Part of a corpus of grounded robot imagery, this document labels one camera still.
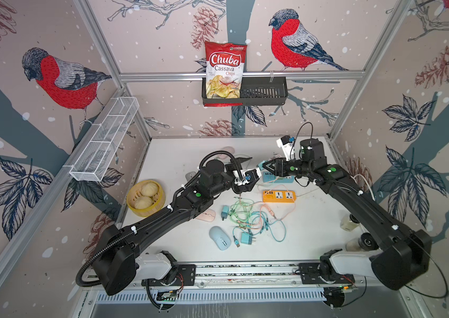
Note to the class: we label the black wire wall basket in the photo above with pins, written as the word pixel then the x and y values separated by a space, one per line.
pixel 255 91

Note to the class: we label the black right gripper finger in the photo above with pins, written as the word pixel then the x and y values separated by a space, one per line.
pixel 274 171
pixel 276 162

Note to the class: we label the silver wireless mouse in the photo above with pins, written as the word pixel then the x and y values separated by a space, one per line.
pixel 190 175

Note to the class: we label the orange power strip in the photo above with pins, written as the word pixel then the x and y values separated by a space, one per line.
pixel 279 196

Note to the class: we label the aluminium front rail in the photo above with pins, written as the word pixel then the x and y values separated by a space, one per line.
pixel 243 282

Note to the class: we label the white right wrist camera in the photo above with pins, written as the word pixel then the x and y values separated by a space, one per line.
pixel 286 144

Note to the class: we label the pink wireless mouse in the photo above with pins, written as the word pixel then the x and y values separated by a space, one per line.
pixel 207 216
pixel 226 149

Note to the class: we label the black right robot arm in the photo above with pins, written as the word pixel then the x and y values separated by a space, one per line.
pixel 398 254

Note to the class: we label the white steamed bun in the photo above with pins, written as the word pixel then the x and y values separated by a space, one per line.
pixel 149 189
pixel 143 202

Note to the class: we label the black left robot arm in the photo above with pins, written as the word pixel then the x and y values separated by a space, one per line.
pixel 113 264

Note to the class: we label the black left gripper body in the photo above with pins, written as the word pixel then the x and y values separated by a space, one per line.
pixel 238 189

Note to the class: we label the white wire wall shelf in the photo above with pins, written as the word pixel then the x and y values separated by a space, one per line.
pixel 100 150

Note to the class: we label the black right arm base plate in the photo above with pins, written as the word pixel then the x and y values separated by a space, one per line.
pixel 312 274

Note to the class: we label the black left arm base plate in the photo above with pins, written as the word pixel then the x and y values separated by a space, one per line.
pixel 166 275

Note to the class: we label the Chuba cassava chips bag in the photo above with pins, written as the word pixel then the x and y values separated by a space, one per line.
pixel 224 69

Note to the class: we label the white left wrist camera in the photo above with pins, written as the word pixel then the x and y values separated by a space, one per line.
pixel 239 175

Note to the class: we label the yellow bamboo steamer basket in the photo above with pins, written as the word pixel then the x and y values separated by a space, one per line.
pixel 158 200

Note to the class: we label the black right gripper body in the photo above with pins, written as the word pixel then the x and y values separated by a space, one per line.
pixel 291 168

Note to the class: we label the aluminium frame corner post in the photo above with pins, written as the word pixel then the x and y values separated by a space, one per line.
pixel 99 40

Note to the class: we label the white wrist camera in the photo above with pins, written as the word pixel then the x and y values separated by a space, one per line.
pixel 286 144
pixel 239 175

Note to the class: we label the clear shaker bottle black cap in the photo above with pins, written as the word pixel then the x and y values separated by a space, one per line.
pixel 349 223

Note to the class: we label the light blue wireless mouse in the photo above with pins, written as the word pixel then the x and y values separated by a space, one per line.
pixel 220 238

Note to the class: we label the blue power strip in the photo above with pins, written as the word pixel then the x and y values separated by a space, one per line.
pixel 269 178

